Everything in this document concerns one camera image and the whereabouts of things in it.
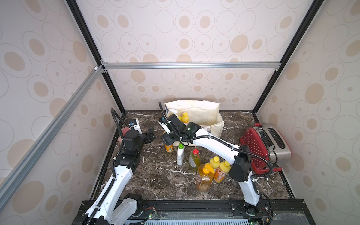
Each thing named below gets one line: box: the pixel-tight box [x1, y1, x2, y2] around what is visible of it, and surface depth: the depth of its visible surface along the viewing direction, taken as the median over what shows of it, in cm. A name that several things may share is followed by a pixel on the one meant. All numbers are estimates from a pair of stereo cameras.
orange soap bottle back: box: [180, 112, 190, 124], surface depth 91 cm
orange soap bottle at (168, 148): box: [164, 143, 174, 153], surface depth 94 cm
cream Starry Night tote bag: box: [164, 99, 225, 138], surface depth 89 cm
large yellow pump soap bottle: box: [168, 107, 179, 114], surface depth 84 cm
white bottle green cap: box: [176, 142, 185, 166], surface depth 81 cm
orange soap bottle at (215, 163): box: [209, 156, 221, 173], surface depth 71 cm
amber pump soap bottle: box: [196, 163, 216, 192], surface depth 68 cm
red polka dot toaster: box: [240, 123, 292, 174], surface depth 82 cm
